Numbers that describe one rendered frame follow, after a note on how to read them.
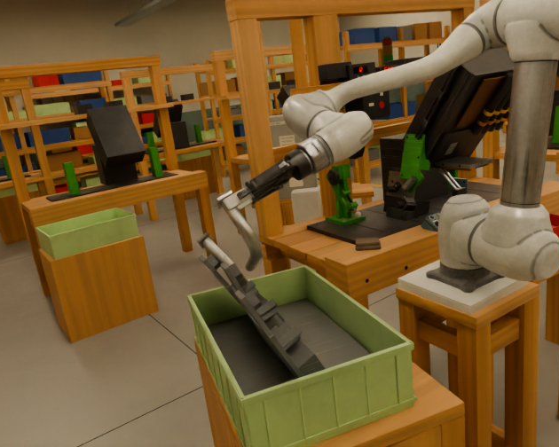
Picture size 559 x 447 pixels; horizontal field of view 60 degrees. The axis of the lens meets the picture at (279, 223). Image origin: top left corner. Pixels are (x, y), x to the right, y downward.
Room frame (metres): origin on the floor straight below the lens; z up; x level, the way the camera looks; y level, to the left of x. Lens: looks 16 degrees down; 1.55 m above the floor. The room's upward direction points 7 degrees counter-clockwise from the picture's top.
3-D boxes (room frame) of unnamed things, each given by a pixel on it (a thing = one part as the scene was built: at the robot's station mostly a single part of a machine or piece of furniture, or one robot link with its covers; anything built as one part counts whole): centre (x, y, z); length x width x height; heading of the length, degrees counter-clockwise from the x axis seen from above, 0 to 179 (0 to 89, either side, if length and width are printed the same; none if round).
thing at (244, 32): (2.60, -0.57, 1.36); 1.49 x 0.09 x 0.97; 119
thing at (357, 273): (2.09, -0.85, 0.82); 1.50 x 0.14 x 0.15; 119
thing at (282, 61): (10.40, -0.06, 1.12); 3.22 x 0.55 x 2.23; 124
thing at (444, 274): (1.48, -0.60, 0.91); 0.22 x 0.18 x 0.06; 117
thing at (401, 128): (2.66, -0.53, 1.23); 1.30 x 0.05 x 0.09; 119
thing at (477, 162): (2.28, -0.83, 1.11); 0.39 x 0.16 x 0.03; 29
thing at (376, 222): (2.33, -0.71, 0.89); 1.10 x 0.42 x 0.02; 119
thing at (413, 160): (2.24, -0.68, 1.17); 0.13 x 0.12 x 0.20; 119
